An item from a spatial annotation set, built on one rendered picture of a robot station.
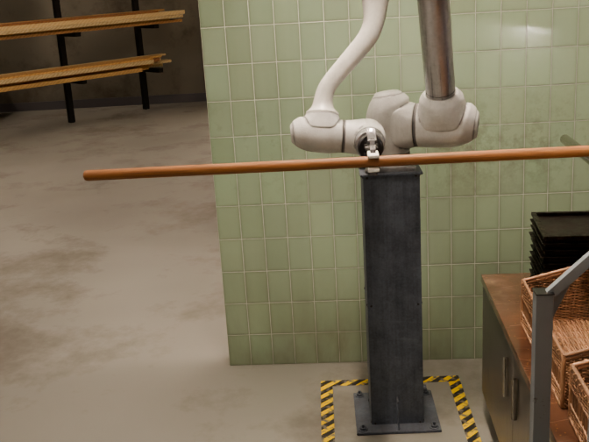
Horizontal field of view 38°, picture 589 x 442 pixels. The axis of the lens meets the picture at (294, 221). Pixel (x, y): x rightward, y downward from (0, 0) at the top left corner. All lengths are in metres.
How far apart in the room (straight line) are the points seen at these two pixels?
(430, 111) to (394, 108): 0.14
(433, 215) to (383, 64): 0.67
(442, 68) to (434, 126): 0.21
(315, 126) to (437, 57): 0.51
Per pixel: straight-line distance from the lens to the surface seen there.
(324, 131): 2.57
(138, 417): 3.59
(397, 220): 3.05
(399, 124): 2.98
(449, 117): 2.93
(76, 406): 3.76
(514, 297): 3.02
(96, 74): 10.86
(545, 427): 2.20
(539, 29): 3.57
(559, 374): 2.34
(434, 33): 2.80
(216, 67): 3.54
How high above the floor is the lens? 1.70
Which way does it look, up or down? 16 degrees down
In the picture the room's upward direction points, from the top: 3 degrees counter-clockwise
